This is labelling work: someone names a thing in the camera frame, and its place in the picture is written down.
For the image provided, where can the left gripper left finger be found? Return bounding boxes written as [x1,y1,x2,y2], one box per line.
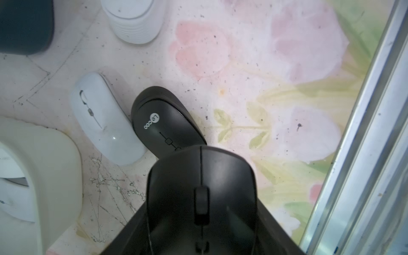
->
[101,204,148,255]

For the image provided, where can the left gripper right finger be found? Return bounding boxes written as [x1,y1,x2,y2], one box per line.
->
[255,199,305,255]

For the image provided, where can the black mouse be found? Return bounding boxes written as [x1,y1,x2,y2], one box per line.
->
[131,86,207,159]
[147,146,258,255]

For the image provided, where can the white slim mouse angled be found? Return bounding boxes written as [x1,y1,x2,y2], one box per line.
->
[70,72,147,166]

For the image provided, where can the white oval mouse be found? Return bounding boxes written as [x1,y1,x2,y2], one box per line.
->
[101,0,168,45]

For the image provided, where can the white storage box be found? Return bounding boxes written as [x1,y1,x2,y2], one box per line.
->
[1,117,82,255]

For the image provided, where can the teal storage box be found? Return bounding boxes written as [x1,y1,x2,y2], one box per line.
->
[1,0,55,55]

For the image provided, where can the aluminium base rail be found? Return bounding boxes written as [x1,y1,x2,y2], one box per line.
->
[300,1,408,255]

